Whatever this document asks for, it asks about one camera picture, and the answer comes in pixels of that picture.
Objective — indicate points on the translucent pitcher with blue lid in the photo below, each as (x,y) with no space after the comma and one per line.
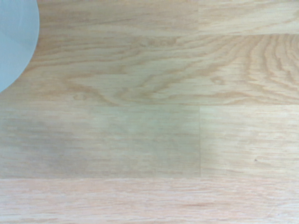
(14,35)

